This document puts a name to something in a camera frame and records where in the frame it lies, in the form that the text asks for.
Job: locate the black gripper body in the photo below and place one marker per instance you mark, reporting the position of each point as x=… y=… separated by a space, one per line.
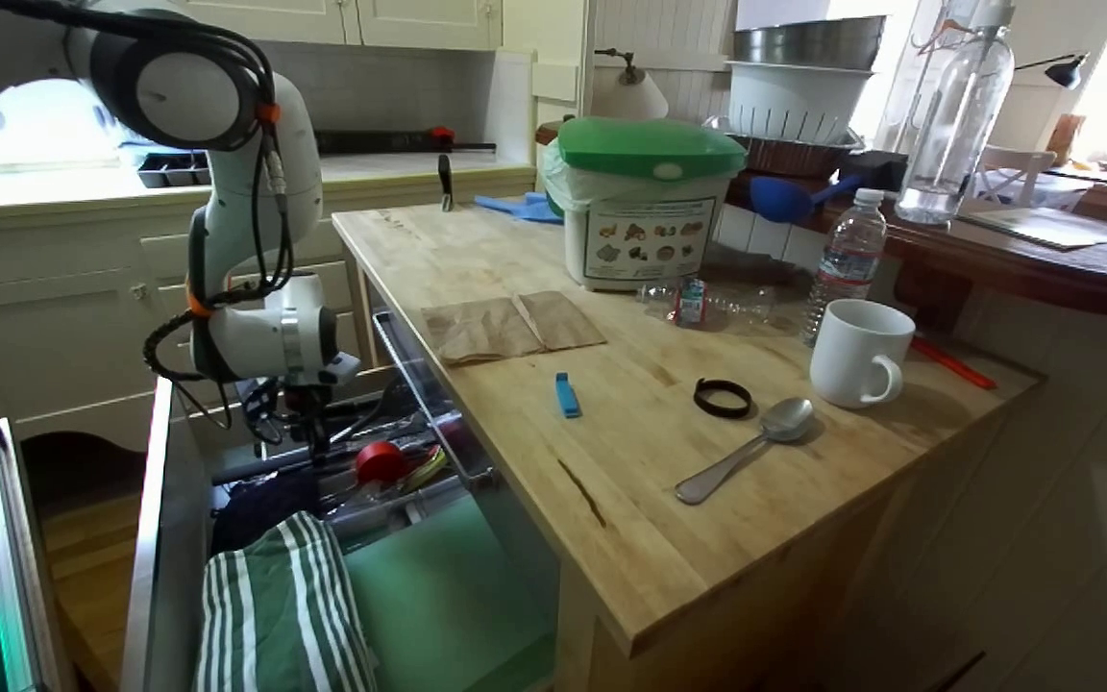
x=298 y=410

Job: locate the steel island drawer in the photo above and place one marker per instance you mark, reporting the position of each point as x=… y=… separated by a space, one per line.
x=168 y=538
x=434 y=388

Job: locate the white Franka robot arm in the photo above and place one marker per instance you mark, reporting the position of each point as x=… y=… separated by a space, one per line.
x=268 y=330

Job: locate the white base cabinet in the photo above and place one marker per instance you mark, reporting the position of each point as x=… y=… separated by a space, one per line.
x=54 y=321

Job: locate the white upper cabinet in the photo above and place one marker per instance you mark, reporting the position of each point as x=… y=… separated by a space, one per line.
x=375 y=21

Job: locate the red round utensil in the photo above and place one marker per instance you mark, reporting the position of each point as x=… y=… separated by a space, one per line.
x=384 y=462

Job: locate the dark blue cloth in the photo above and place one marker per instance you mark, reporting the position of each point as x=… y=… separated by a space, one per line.
x=268 y=505

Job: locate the yellow green utensil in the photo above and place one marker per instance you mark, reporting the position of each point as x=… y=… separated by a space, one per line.
x=428 y=471

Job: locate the green white striped towel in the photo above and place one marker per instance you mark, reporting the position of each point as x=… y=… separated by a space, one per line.
x=286 y=601

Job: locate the brown paper napkin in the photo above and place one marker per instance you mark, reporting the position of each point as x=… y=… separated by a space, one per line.
x=510 y=326

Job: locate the green mat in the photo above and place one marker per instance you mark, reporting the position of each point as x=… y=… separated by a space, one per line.
x=453 y=601

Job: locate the blue dish rack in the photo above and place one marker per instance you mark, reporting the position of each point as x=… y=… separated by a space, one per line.
x=175 y=167

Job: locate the black bar red knob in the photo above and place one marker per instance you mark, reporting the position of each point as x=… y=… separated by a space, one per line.
x=385 y=141

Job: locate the wooden top kitchen island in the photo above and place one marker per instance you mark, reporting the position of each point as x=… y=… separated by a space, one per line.
x=654 y=462

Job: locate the white bin green lid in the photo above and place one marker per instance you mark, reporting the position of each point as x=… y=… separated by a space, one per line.
x=635 y=205

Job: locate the small glass jar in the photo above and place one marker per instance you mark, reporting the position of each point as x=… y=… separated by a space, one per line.
x=690 y=305

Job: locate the metal spoon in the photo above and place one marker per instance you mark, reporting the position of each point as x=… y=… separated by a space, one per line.
x=746 y=448

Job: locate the white shade lamp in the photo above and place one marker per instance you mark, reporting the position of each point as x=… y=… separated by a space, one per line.
x=631 y=94

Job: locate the blue bowl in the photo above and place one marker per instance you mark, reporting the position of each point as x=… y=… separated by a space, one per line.
x=779 y=197

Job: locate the white ceramic mug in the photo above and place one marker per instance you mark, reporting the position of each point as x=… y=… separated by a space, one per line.
x=855 y=352

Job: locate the clear plastic water bottle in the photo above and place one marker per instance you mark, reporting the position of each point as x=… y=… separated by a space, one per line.
x=851 y=256

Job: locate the white colander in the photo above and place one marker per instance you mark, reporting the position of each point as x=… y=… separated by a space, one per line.
x=790 y=102

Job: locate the large metal bowl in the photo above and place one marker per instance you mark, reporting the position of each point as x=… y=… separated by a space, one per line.
x=808 y=39

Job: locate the red pen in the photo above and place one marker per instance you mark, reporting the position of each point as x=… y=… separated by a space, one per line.
x=960 y=361

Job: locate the large clear glass bottle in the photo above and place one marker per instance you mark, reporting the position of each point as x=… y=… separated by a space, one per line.
x=960 y=115

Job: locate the brown wooden counter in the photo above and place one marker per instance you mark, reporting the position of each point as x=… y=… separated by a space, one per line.
x=1041 y=264

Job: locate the papers on counter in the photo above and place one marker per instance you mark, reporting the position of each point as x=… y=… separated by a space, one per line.
x=1046 y=224

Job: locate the black desk lamp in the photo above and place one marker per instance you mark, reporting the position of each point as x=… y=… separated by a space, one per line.
x=1054 y=65

